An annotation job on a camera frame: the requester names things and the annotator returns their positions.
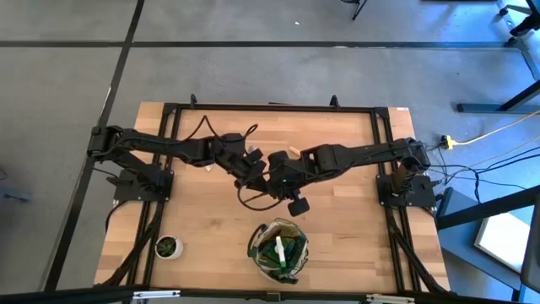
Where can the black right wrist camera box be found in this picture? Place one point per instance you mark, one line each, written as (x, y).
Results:
(299, 207)

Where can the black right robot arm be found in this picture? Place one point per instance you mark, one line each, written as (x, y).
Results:
(363, 154)

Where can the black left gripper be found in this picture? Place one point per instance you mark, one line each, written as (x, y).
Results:
(230, 154)

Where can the cream canvas garden bag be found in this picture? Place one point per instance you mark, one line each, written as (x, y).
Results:
(257, 270)

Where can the small succulent white pot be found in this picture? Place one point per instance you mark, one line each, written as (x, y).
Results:
(169, 248)

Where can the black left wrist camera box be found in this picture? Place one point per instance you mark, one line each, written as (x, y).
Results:
(256, 158)

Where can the black table frame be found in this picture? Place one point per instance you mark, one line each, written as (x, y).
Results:
(274, 107)

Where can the black chair base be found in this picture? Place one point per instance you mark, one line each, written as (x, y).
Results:
(525, 25)

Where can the blue metal desk frame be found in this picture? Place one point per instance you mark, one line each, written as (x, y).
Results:
(485, 107)

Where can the white plastic stick tool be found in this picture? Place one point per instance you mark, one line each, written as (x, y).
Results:
(280, 253)

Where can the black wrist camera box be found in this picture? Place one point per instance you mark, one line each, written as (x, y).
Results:
(256, 158)
(299, 207)

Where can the black tripod leg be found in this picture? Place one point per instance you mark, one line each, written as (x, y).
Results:
(358, 9)

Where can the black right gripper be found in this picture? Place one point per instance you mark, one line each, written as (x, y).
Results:
(291, 173)

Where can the yellow power plug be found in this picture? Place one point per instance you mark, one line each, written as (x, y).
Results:
(448, 142)

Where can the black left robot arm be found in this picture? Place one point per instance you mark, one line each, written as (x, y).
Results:
(169, 145)

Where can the black gantry crossbar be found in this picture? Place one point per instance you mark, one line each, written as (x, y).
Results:
(84, 293)

